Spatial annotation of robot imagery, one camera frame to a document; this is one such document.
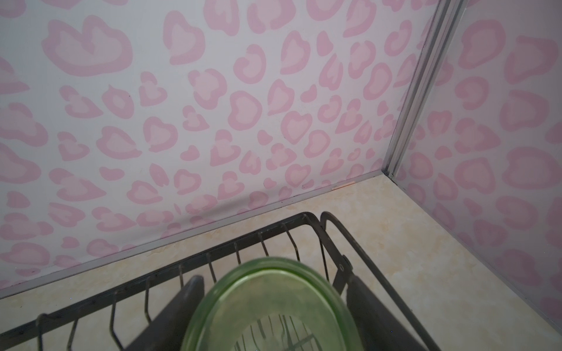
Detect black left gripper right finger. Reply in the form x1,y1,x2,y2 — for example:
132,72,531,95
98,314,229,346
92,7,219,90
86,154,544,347
346,276,425,351

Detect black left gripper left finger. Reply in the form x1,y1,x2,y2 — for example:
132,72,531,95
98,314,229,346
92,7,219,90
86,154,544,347
125,275,205,351

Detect clear green plastic cup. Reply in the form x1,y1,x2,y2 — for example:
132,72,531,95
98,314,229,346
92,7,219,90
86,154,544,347
181,257,363,350

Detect black wire dish rack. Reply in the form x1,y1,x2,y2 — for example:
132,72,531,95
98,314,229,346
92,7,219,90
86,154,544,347
1,212,438,350

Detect aluminium corner frame post right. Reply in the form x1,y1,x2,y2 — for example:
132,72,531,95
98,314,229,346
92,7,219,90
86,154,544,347
381,0,468,179

